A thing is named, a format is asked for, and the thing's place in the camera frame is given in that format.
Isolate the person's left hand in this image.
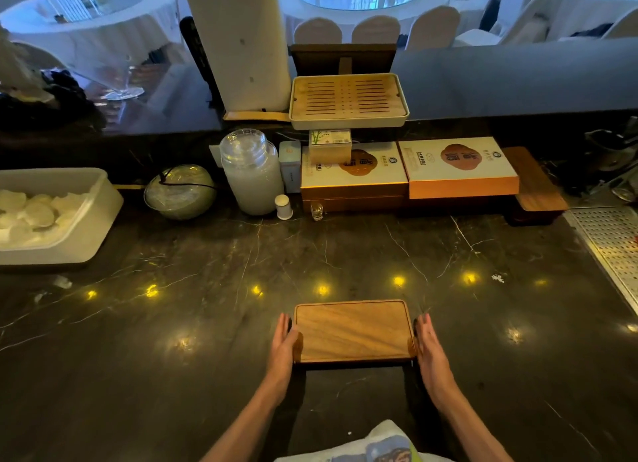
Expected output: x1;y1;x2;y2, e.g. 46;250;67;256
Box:
265;312;300;403

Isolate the person's right hand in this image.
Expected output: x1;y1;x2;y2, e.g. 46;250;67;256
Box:
414;312;459;409

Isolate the wooden tray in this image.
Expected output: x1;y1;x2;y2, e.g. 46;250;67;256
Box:
292;299;418;364

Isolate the person's right forearm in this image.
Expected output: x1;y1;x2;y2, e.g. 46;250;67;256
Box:
441;388;514;462

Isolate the person's left forearm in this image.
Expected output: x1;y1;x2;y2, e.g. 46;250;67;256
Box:
201;386;288;462

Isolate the person's white shirt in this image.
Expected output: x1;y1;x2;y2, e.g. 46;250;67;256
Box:
272;419;455;462

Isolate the dark marble countertop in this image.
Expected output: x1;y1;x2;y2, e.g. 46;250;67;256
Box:
0;192;638;462

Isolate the flat brown box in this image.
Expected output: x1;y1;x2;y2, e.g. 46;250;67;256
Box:
302;195;409;214

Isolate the clear glass lidded jar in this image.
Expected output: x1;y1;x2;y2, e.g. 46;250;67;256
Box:
219;128;285;217

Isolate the white and orange gift box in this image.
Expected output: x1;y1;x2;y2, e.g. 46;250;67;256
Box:
398;136;520;200

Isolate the round pale green lidded pot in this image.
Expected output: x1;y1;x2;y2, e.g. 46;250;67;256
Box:
143;164;217;222

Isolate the pale blue carton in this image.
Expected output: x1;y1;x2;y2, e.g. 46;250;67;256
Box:
278;140;302;194

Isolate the white and gold-brown gift box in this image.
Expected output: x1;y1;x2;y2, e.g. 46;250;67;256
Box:
300;141;409;201

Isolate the wooden board on dark base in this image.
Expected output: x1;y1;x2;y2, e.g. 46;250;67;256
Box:
502;146;570;226

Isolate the perforated metal drain tray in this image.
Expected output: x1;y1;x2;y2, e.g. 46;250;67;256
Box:
563;205;638;316

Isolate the small beige box green print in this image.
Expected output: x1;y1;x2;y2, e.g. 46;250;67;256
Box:
308;129;354;165

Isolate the white plastic container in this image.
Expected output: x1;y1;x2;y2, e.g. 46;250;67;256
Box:
0;167;124;267

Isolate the yellow wooden roll holder base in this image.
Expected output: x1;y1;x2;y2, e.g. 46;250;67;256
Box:
223;110;291;124

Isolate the bamboo slatted tea tray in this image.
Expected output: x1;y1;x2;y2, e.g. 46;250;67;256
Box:
288;72;411;131

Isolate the black metal pot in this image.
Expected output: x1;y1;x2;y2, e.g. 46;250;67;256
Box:
584;116;638;174

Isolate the pile of white translucent pieces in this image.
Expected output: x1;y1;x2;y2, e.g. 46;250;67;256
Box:
0;189;92;249

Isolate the raised dark bar top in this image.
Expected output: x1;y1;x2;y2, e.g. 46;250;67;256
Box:
0;37;638;136

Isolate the black tall slim device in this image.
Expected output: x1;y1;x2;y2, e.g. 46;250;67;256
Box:
179;16;224;112

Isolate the clear wine glass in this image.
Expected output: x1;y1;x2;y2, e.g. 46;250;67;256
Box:
74;53;146;102

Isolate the large white paper towel roll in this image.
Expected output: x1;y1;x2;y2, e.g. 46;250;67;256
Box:
179;0;292;112

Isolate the dark rock ornament base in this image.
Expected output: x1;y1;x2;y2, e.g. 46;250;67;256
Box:
0;69;107;132

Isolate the group of white covered chairs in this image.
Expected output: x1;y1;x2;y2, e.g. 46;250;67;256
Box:
292;0;638;53

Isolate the white coral ornament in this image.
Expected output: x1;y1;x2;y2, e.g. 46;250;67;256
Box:
0;25;56;104

